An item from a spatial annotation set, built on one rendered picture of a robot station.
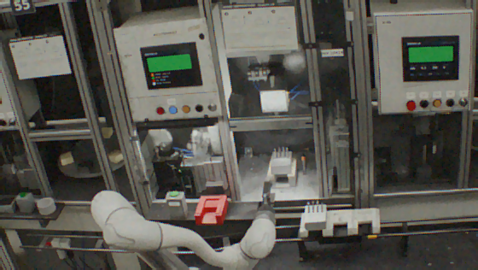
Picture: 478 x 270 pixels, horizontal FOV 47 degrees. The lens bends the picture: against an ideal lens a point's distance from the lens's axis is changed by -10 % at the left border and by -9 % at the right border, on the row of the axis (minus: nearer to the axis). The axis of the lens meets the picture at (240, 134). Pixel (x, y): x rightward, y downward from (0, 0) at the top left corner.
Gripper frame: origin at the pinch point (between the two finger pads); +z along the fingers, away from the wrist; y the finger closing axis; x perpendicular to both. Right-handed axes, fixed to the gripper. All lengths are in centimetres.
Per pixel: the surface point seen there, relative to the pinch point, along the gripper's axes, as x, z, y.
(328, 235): -23.4, 0.3, -27.5
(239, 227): 26, 38, -51
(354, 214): -35.7, 11.2, -24.4
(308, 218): -14.7, 4.0, -19.9
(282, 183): 0.1, 34.7, -21.1
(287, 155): -3.1, 40.0, -8.9
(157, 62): 44, 18, 53
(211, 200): 31.7, 16.9, -17.3
